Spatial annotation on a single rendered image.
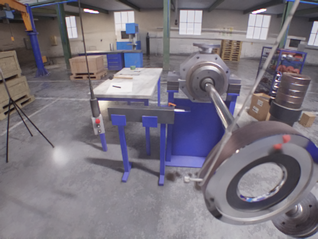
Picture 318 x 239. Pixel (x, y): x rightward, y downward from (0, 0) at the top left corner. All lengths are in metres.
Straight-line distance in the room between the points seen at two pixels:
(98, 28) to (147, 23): 3.92
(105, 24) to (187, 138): 13.04
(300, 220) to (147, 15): 13.27
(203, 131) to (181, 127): 0.28
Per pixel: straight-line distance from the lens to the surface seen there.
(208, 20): 13.28
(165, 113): 1.47
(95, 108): 1.04
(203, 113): 1.93
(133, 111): 1.51
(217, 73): 1.51
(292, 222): 0.84
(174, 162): 2.15
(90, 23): 14.94
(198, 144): 2.15
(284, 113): 2.71
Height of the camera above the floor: 1.49
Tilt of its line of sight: 29 degrees down
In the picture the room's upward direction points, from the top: straight up
